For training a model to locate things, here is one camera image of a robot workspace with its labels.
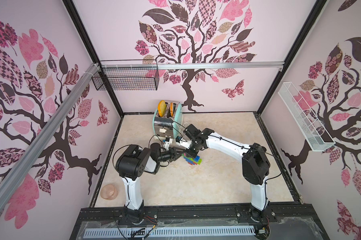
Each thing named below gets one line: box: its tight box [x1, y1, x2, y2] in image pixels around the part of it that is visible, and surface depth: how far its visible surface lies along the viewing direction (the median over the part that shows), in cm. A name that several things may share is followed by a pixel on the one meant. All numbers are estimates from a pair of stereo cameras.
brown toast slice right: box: [169, 102, 174, 118], surface depth 97 cm
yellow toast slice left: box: [157, 100, 167, 117], surface depth 99 cm
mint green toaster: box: [152, 101, 183, 139], surface depth 97 cm
